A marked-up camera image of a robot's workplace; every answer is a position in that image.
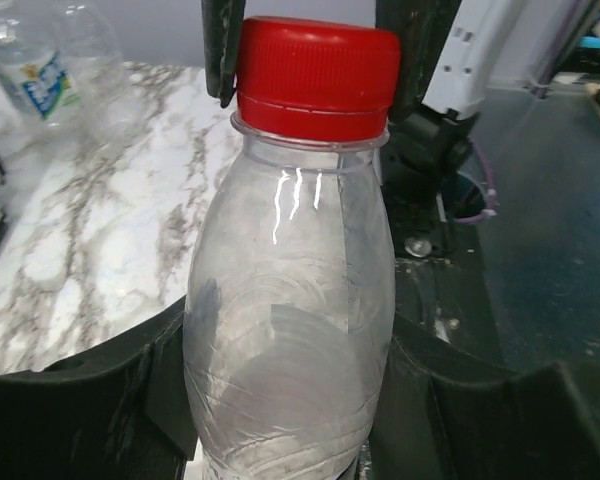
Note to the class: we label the red label water bottle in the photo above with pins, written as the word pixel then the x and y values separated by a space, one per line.
pixel 290 308

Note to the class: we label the Pocari Sweat clear bottle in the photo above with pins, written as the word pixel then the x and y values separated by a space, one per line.
pixel 33 72

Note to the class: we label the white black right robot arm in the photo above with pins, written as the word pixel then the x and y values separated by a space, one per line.
pixel 449 51

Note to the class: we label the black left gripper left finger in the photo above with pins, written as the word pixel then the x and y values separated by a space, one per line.
pixel 116 411

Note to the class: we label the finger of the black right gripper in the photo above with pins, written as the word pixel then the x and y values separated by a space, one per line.
pixel 222 22
pixel 422 27

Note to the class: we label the clear unlabelled plastic bottle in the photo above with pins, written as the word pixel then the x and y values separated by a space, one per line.
pixel 94 60

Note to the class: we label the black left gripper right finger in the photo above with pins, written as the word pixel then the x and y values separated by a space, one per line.
pixel 445 414

